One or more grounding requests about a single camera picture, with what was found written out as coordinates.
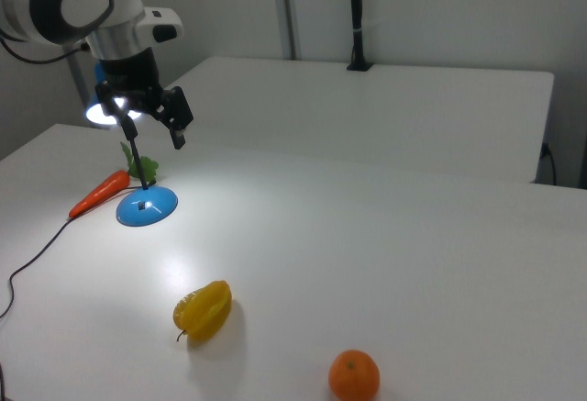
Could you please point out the blue desk lamp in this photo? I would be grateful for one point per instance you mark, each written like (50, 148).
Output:
(147, 208)

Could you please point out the yellow toy starfruit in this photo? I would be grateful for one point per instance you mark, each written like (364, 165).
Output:
(204, 311)

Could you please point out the orange toy mandarin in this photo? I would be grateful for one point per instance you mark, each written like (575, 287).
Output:
(354, 375)

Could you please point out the orange toy carrot green leaves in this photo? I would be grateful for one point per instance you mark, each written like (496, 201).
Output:
(101, 194)

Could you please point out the black camera pole with clamp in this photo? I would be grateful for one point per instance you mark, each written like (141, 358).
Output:
(357, 6)

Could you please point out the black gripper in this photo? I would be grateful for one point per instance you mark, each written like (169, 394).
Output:
(130, 75)

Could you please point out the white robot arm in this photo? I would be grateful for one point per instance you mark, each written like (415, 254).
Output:
(69, 2)

